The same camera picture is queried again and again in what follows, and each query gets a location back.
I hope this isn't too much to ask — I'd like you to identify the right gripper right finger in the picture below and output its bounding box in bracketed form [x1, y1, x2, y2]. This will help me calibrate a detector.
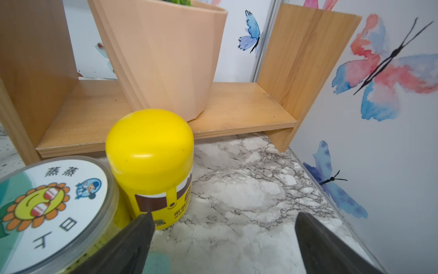
[295, 212, 381, 274]

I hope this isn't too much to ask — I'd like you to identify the green label round tin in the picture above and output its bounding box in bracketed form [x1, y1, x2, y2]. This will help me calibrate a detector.
[1, 156, 131, 274]

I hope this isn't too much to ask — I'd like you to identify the peach pot green plant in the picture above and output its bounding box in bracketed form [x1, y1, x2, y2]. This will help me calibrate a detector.
[89, 1, 228, 121]

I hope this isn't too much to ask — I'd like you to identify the yellow lidded jar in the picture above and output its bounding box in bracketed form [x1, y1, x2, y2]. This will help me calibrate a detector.
[106, 109, 195, 229]

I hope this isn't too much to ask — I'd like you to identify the wooden shelf stand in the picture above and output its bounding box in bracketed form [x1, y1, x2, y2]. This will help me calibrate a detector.
[1, 1, 361, 165]

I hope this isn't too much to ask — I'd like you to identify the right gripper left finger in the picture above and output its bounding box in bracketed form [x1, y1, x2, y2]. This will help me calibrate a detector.
[72, 213, 155, 274]

